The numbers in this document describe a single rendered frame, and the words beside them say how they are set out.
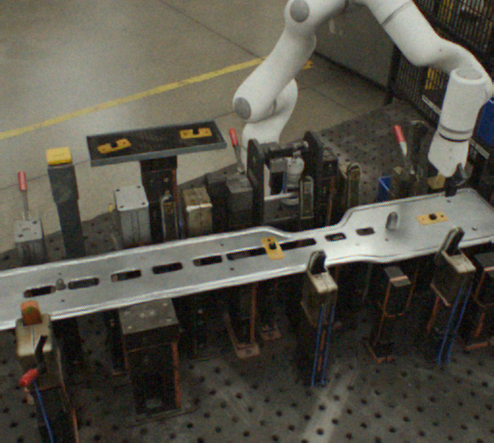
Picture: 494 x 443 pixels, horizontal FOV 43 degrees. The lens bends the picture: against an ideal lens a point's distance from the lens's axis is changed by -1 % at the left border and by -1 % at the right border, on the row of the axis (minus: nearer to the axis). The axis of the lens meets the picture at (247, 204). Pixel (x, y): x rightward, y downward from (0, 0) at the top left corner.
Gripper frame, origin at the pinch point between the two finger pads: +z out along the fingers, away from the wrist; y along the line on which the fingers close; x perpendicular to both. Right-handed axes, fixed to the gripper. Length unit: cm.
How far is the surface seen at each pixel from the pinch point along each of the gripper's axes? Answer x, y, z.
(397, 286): -21.1, 20.3, 13.0
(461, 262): -5.5, 21.8, 7.6
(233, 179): -51, -22, 4
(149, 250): -77, -8, 12
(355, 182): -17.3, -14.4, 6.6
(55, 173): -97, -30, 0
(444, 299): -8.1, 22.7, 19.0
